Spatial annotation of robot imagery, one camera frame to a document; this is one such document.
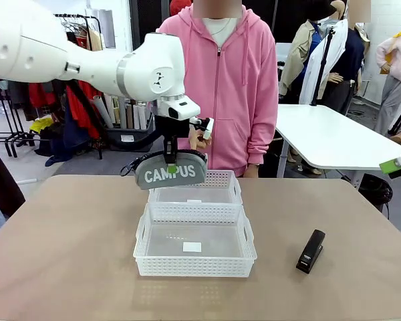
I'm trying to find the black metal clothes rack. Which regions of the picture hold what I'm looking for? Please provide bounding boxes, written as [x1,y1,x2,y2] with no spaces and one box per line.
[0,13,104,161]

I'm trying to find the black tripod pole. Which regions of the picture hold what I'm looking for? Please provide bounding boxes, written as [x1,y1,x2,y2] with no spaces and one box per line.
[310,26,337,107]

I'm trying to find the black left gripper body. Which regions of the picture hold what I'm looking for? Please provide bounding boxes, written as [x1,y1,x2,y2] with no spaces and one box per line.
[154,113,192,144]

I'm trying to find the red hanging dress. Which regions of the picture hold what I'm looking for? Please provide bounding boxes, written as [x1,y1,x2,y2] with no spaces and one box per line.
[65,80,102,140]

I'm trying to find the grey slanted paper roll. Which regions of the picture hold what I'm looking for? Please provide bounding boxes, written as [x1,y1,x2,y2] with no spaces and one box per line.
[92,95,115,129]

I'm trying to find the beige hanging jacket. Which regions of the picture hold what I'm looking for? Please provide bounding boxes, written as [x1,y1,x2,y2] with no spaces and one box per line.
[76,27,105,51]

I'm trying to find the person's left hand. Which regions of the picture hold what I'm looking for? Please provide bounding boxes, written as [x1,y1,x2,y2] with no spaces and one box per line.
[243,163,260,179]

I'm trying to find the grey CAMPUS pencil pouch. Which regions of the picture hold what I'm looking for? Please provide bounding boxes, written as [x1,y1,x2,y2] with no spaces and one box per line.
[120,149,209,191]

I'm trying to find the white cardboard tube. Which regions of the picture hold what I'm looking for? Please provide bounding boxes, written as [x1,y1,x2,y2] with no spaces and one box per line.
[134,99,148,131]

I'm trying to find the red round cap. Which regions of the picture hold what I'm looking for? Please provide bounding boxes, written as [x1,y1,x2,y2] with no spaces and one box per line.
[169,0,193,16]

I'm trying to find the navy blue garment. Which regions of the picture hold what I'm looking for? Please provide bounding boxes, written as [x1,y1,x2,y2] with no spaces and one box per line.
[45,123,92,167]

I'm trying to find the white lab coat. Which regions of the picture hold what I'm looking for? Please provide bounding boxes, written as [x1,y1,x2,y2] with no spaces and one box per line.
[299,19,350,106]

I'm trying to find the white background table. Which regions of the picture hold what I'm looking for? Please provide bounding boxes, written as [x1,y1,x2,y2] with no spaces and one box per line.
[275,104,401,189]

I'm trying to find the large white perforated plastic basket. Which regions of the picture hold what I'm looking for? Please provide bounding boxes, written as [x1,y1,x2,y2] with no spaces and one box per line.
[132,202,258,278]

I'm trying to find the mannequin in beige coat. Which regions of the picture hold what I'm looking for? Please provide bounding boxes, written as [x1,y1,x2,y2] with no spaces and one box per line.
[277,0,347,104]

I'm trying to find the person's right hand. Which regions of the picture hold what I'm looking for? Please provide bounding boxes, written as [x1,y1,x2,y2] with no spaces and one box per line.
[188,128,213,152]

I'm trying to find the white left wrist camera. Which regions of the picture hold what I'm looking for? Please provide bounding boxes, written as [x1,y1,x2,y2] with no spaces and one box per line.
[190,116,216,140]

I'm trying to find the black cable pile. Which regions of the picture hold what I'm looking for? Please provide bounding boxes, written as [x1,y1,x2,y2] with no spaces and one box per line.
[358,173,394,205]

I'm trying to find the tall grey cardboard tube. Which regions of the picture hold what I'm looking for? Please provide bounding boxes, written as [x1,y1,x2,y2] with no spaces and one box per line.
[117,96,128,130]

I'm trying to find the red hanging jacket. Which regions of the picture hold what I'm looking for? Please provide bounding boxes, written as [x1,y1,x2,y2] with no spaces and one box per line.
[28,82,58,108]

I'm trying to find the person in pink hoodie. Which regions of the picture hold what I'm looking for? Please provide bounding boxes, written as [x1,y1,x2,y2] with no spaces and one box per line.
[156,3,278,178]

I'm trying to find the cream paper roll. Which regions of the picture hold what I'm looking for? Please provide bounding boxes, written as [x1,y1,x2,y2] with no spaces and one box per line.
[104,95,120,126]

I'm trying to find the small white perforated plastic basket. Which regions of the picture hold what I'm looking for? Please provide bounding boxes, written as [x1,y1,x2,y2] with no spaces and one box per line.
[147,169,244,205]

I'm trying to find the black stapler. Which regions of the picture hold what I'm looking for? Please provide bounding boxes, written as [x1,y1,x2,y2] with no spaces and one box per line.
[295,229,326,275]

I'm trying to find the grey storage bin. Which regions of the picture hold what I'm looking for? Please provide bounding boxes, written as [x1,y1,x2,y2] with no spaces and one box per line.
[105,126,154,152]

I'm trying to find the dark brown cloth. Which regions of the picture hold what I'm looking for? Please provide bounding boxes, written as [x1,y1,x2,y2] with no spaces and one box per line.
[0,142,26,219]

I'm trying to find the mannequin in navy clothes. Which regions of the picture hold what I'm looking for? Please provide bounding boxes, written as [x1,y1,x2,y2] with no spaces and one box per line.
[322,22,370,115]

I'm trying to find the yellow cloth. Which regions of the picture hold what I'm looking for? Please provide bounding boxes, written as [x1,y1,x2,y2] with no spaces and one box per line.
[29,116,55,133]

